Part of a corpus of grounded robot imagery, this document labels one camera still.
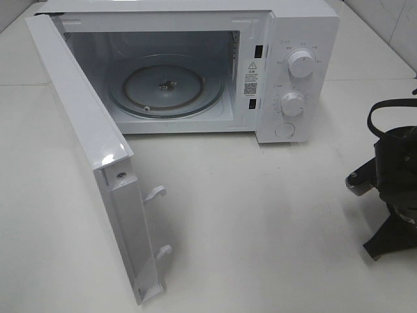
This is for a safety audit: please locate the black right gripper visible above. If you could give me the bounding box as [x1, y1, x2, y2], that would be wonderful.
[363, 175, 416, 261]

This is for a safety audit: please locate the round door release button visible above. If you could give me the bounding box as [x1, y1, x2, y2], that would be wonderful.
[275, 123, 295, 139]

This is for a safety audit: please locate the white timer knob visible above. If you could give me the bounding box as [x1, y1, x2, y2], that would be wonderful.
[281, 91, 305, 116]

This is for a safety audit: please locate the white microwave door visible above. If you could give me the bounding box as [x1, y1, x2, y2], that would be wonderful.
[26, 14, 172, 305]

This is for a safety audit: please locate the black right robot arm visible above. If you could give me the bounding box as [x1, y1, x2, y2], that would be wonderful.
[364, 127, 416, 261]

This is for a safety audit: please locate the upper white power knob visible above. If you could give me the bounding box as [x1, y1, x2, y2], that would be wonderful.
[287, 49, 315, 78]

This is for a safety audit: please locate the white microwave oven body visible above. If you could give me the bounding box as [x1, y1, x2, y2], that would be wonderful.
[36, 1, 339, 143]

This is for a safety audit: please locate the warning label sticker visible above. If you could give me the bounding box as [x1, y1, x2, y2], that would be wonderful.
[242, 59, 261, 97]

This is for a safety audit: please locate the glass microwave turntable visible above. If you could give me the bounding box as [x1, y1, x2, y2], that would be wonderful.
[108, 54, 225, 119]

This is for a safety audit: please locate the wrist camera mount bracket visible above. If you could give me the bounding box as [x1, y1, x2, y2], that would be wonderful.
[345, 158, 377, 196]

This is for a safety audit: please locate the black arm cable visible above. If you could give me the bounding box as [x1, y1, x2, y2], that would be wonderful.
[367, 98, 417, 138]

